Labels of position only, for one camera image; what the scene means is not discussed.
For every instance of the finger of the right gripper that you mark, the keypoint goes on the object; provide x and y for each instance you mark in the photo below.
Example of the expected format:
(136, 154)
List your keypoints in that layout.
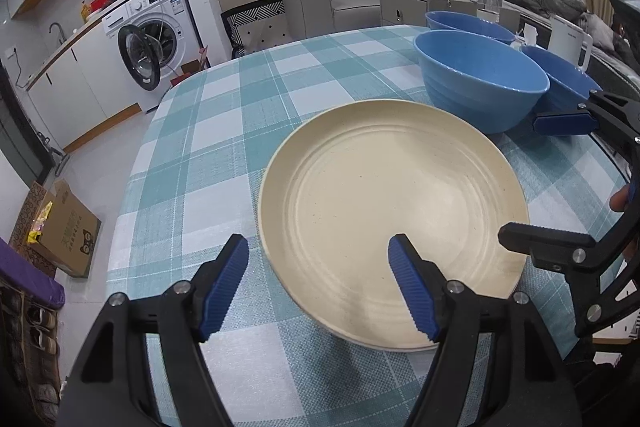
(550, 249)
(594, 116)

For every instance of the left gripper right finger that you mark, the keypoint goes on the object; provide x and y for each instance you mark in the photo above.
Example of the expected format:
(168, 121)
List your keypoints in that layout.
(449, 314)

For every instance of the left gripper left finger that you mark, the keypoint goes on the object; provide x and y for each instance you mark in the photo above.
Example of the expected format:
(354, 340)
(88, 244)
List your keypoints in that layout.
(190, 312)

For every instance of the large blue bowl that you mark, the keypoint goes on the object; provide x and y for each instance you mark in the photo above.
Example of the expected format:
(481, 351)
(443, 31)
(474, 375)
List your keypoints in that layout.
(481, 80)

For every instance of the white kitchen counter cabinets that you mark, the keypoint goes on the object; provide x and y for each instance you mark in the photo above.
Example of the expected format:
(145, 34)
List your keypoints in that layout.
(83, 90)

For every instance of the right hand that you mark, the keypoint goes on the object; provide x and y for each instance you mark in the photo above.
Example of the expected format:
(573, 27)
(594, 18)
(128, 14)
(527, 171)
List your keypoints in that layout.
(619, 200)

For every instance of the white electric kettle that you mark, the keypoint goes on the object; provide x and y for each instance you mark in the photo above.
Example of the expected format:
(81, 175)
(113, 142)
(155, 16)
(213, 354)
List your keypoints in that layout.
(570, 42)

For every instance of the teal plaid tablecloth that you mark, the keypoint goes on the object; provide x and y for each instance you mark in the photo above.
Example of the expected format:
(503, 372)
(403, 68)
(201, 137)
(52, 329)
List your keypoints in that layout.
(195, 182)

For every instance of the plastic water bottle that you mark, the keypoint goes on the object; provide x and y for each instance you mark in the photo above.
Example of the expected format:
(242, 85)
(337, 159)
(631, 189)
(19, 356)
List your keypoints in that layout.
(493, 6)

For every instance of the beige round plate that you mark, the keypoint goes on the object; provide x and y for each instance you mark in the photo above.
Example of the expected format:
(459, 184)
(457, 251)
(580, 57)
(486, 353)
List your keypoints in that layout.
(344, 183)

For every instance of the blue bowl far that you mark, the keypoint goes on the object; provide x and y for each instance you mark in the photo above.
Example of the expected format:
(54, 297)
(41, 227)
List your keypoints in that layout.
(460, 21)

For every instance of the grey side cabinet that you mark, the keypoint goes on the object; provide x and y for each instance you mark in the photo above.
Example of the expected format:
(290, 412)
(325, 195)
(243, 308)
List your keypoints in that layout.
(412, 12)

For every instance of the red cardboard box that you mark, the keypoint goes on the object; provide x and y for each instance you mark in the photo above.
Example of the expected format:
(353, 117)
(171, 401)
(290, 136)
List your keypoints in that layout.
(191, 68)

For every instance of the white washing machine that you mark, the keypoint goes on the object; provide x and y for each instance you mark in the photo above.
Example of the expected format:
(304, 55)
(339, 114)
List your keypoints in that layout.
(150, 40)

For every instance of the patterned black white rug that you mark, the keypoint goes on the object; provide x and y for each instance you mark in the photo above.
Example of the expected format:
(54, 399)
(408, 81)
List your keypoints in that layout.
(256, 26)

